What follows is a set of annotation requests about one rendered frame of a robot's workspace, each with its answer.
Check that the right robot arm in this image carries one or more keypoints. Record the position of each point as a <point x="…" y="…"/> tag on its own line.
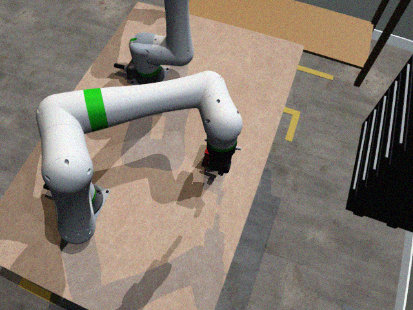
<point x="64" y="119"/>

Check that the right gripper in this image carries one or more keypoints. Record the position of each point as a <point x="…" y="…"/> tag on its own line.
<point x="220" y="161"/>

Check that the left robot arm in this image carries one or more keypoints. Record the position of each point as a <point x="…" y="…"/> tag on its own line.
<point x="150" y="51"/>

